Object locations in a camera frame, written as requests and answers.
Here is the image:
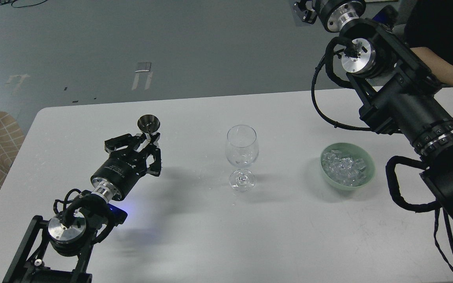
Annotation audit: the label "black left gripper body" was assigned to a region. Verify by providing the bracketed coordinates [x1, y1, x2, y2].
[90, 152, 162, 201]

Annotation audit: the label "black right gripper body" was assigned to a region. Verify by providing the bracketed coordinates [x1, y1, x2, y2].
[313, 0, 366, 33]

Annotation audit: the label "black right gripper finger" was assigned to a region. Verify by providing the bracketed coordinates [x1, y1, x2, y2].
[293, 2, 318, 25]

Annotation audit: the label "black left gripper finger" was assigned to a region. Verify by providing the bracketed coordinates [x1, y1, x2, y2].
[135, 133, 162, 176]
[104, 134, 142, 162]

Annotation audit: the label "steel cocktail jigger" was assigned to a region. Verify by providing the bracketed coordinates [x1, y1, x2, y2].
[137, 114, 160, 147]

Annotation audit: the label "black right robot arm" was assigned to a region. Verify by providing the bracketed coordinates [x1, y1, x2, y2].
[292, 0, 453, 255]

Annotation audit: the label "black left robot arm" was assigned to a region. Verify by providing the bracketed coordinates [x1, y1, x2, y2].
[2, 131, 162, 283]

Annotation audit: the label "clear wine glass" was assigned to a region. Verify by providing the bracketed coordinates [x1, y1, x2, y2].
[225, 124, 259, 192]

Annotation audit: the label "clear ice cubes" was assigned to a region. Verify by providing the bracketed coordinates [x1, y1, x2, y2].
[320, 150, 367, 187]

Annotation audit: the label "seated person in black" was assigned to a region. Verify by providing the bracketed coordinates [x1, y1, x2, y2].
[404, 0, 453, 86]

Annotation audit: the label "green bowl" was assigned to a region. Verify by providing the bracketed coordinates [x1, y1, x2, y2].
[319, 143, 376, 191]

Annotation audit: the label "black floor cable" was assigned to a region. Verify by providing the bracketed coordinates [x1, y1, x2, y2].
[0, 0, 49, 16]

